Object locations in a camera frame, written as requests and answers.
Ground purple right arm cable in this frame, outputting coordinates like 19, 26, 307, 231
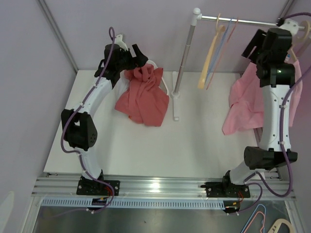
225, 12, 311, 214

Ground beige wooden hanger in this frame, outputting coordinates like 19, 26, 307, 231
197, 13, 225, 89
289, 20, 311, 62

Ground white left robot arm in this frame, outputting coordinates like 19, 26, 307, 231
61, 44, 148, 195

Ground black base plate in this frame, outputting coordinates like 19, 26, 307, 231
200, 182, 250, 198
76, 178, 120, 196

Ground coral red t shirt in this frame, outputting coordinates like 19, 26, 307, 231
115, 65, 169, 127

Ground silver clothes rail bar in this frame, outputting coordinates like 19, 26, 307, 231
198, 15, 311, 32

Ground grey rack upright pole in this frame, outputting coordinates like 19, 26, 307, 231
171, 7, 202, 98

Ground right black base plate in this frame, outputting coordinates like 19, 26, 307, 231
200, 182, 250, 198

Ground blue wire hanger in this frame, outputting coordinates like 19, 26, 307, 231
205, 19, 232, 83

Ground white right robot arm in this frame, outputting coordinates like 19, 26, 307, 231
221, 28, 297, 197

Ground white slotted cable duct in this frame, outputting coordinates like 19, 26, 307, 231
41, 198, 225, 210

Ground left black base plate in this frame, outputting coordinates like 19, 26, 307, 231
76, 178, 120, 196

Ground white rack foot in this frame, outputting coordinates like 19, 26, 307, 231
171, 71, 180, 121

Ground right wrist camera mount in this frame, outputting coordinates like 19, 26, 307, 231
278, 18, 304, 36

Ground light pink t shirt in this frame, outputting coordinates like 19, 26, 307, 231
222, 59, 303, 136

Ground pink wire hanger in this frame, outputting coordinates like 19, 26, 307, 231
206, 18, 239, 90

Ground white plastic basket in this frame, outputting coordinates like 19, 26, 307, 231
146, 60, 169, 96

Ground beige spare hanger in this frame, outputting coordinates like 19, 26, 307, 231
268, 218, 295, 233

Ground pink and blue spare hangers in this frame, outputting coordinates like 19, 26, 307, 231
240, 204, 267, 233

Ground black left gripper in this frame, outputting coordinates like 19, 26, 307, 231
116, 45, 148, 72

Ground aluminium mounting rail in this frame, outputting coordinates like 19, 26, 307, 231
31, 173, 297, 202

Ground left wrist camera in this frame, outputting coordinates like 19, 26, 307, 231
114, 34, 128, 50

